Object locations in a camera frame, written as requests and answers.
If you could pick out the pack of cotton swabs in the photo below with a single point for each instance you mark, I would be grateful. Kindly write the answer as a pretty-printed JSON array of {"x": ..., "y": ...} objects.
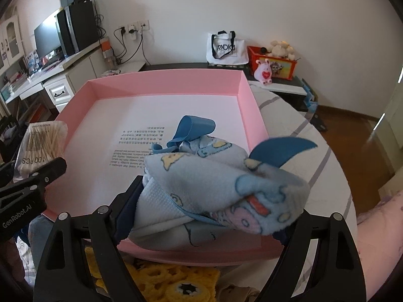
[{"x": 41, "y": 141}]

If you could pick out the white tote bag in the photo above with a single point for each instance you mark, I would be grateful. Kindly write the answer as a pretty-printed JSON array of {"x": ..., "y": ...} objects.
[{"x": 226, "y": 50}]

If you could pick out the yellow crochet piece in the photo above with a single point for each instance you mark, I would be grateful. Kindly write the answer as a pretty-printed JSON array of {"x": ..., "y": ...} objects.
[{"x": 163, "y": 280}]

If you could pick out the white glass door cabinet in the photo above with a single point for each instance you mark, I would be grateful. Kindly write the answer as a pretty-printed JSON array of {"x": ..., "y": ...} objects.
[{"x": 11, "y": 41}]

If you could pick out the white desk with drawers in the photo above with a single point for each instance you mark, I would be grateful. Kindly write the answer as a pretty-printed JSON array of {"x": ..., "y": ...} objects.
[{"x": 72, "y": 69}]

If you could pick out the person's pink clothing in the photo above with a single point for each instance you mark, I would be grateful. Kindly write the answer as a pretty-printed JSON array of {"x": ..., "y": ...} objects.
[{"x": 384, "y": 236}]

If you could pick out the orange toy box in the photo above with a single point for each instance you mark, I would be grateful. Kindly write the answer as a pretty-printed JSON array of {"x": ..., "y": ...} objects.
[{"x": 283, "y": 67}]

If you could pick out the wall socket strip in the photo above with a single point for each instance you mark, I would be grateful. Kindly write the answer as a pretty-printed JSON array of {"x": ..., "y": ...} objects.
[{"x": 133, "y": 26}]

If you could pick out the blue cardboard boxes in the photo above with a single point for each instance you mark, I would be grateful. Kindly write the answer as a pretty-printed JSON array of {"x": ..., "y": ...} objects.
[{"x": 310, "y": 97}]

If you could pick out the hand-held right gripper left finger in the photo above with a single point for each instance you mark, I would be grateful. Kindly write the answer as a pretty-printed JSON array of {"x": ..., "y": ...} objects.
[{"x": 126, "y": 214}]

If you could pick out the black computer monitor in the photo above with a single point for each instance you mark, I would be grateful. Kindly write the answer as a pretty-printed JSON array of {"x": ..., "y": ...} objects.
[{"x": 47, "y": 39}]

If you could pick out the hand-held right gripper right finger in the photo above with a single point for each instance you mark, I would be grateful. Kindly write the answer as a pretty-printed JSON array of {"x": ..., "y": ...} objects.
[{"x": 283, "y": 238}]

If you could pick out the blue cartoon print fleece cloth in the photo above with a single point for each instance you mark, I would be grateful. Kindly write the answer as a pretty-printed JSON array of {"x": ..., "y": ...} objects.
[{"x": 201, "y": 188}]

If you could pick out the black computer tower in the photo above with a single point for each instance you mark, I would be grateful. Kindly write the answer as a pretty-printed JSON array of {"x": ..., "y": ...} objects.
[{"x": 78, "y": 28}]

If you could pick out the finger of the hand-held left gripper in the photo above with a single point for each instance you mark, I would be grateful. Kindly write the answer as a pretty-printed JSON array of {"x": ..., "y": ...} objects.
[{"x": 50, "y": 170}]

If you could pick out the black and white low cabinet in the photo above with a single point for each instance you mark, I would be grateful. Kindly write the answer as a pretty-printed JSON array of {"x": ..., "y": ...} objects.
[{"x": 283, "y": 88}]

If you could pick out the cream plush toy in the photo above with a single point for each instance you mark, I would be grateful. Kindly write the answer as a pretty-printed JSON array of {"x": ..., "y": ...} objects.
[{"x": 280, "y": 48}]

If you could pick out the pink heart plush toy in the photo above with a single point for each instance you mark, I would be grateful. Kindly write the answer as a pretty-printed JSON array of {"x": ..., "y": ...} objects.
[{"x": 263, "y": 74}]

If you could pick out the pink shallow storage box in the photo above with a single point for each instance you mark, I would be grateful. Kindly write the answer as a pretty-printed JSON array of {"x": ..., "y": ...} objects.
[{"x": 126, "y": 110}]

